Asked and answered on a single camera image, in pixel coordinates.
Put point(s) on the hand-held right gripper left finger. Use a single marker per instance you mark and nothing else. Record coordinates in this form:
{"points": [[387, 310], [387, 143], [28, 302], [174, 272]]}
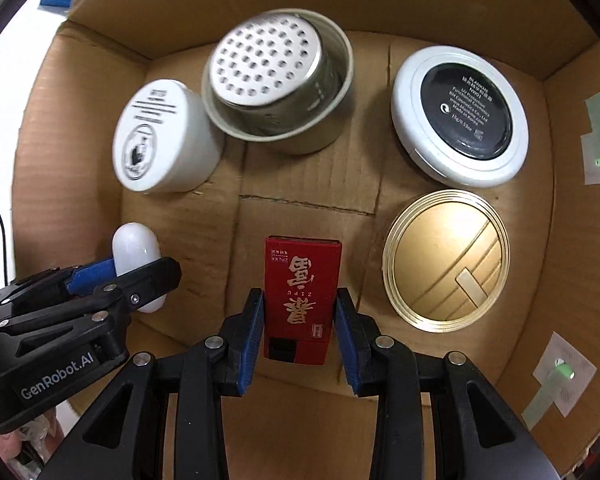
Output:
{"points": [[247, 345]]}

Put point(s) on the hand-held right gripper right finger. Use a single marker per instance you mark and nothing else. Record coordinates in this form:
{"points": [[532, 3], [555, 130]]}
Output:
{"points": [[347, 345]]}

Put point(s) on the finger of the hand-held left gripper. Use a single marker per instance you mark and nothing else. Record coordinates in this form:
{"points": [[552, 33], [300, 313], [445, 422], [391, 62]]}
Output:
{"points": [[145, 280], [92, 274]]}

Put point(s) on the white earbud case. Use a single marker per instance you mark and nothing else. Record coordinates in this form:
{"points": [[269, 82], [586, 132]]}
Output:
{"points": [[132, 247]]}

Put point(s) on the small red box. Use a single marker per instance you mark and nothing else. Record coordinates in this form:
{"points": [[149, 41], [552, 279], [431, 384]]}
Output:
{"points": [[300, 280]]}

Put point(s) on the gold round tin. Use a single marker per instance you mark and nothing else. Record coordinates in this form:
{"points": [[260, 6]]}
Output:
{"points": [[440, 255]]}

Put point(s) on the cardboard box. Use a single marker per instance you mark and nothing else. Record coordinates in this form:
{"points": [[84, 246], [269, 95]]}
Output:
{"points": [[305, 217]]}

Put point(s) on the white round jar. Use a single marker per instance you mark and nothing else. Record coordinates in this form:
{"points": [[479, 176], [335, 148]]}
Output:
{"points": [[155, 130]]}

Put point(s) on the metal strainer cup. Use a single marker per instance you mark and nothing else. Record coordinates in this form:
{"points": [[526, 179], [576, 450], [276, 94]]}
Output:
{"points": [[265, 60]]}

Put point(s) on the white compact with black top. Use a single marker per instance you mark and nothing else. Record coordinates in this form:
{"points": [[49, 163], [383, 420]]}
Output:
{"points": [[462, 110]]}

